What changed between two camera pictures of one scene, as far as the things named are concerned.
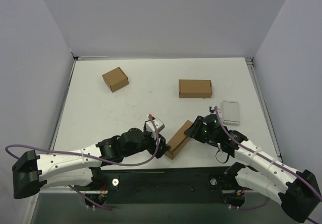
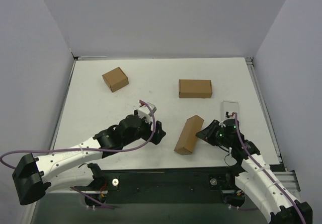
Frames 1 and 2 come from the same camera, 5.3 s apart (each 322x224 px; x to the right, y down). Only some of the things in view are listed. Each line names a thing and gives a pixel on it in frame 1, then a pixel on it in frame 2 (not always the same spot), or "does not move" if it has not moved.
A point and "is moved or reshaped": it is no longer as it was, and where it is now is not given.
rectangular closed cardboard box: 195,88 does not move
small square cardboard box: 115,79 does not move
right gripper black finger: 195,131 → 207,133
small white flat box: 230,110 does not move
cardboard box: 178,141 is moved or reshaped
